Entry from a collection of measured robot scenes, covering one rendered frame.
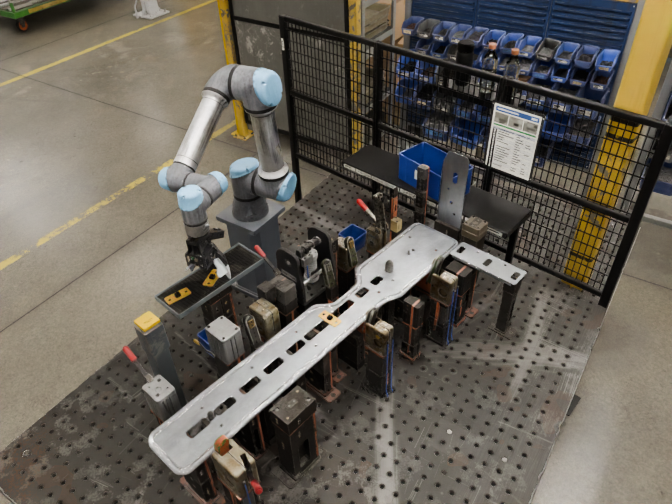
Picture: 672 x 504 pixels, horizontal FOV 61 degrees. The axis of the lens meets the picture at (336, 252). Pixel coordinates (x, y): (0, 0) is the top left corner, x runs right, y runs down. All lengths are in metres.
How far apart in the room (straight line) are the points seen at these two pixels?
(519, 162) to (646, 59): 0.61
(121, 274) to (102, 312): 0.34
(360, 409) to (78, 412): 1.04
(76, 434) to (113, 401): 0.17
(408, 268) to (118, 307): 2.09
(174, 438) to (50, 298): 2.35
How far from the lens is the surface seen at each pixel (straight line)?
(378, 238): 2.32
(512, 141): 2.48
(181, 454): 1.78
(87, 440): 2.29
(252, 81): 1.95
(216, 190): 1.83
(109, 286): 3.94
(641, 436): 3.23
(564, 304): 2.65
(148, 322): 1.92
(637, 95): 2.27
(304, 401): 1.78
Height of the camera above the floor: 2.47
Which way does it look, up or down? 40 degrees down
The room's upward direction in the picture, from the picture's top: 2 degrees counter-clockwise
